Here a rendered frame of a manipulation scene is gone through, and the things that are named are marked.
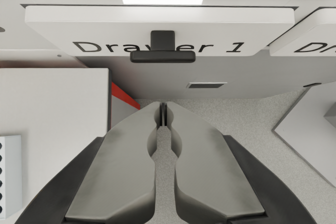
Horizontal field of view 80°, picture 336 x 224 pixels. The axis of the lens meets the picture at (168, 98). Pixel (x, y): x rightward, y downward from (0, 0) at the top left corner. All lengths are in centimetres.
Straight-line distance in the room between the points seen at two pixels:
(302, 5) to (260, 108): 102
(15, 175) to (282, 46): 46
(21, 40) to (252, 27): 32
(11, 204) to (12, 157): 7
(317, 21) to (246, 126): 98
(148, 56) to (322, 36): 22
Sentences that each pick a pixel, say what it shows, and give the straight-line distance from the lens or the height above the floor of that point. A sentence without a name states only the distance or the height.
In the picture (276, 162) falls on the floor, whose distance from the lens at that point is 131.
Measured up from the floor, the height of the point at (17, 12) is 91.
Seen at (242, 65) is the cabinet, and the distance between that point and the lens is 47.
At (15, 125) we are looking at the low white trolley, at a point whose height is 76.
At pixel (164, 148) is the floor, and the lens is 114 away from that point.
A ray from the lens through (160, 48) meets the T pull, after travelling 23.
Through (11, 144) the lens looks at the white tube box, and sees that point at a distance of 42.
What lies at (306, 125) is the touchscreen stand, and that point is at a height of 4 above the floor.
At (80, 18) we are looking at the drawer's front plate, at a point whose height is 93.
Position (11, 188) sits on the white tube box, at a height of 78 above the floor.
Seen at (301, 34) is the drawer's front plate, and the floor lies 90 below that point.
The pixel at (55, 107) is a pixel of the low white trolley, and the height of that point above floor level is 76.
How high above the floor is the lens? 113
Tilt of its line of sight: 83 degrees down
